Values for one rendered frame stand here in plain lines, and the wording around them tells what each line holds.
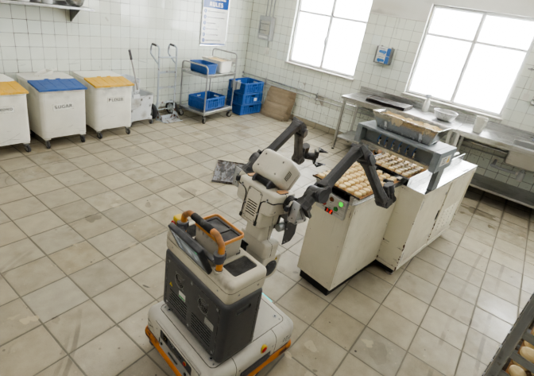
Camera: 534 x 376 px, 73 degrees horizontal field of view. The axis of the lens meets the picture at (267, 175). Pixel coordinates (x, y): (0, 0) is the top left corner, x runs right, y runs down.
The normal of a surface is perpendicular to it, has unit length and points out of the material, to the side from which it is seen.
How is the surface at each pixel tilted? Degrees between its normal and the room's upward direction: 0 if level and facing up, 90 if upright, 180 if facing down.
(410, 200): 90
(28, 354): 0
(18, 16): 90
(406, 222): 90
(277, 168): 48
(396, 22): 90
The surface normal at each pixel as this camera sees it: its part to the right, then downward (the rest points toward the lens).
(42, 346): 0.16, -0.89
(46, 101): 0.76, 0.41
